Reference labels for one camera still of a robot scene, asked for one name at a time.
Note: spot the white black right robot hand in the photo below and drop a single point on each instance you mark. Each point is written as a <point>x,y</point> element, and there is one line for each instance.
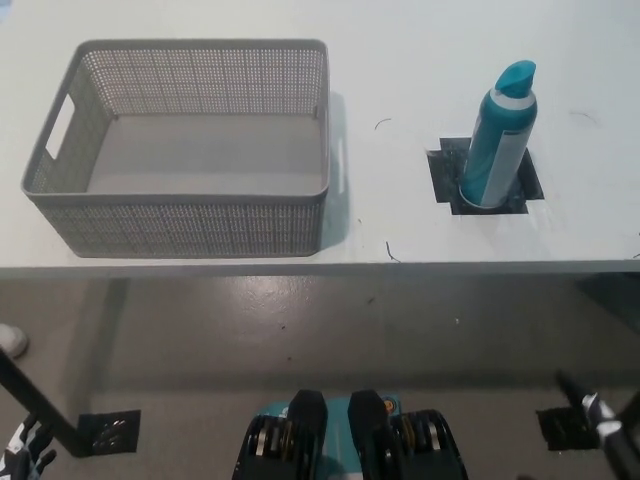
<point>607,425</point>

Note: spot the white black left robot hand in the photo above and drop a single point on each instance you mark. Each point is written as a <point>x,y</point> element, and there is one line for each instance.
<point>22,450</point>

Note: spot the teal white air spray can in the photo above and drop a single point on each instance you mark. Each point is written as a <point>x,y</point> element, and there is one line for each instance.
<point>492,145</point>

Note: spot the white shoe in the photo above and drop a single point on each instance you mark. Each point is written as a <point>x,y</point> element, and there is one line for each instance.
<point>12,339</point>

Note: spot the grey perforated plastic basket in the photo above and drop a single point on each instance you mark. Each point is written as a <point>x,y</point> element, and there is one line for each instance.
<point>175,225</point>

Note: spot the black teal robot body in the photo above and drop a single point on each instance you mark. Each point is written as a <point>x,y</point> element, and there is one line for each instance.
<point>310,450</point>

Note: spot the black tape patch on table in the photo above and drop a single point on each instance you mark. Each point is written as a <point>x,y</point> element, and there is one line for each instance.
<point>442,175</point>

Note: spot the black metal frame leg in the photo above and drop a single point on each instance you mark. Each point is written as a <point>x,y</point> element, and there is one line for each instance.
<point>37,400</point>

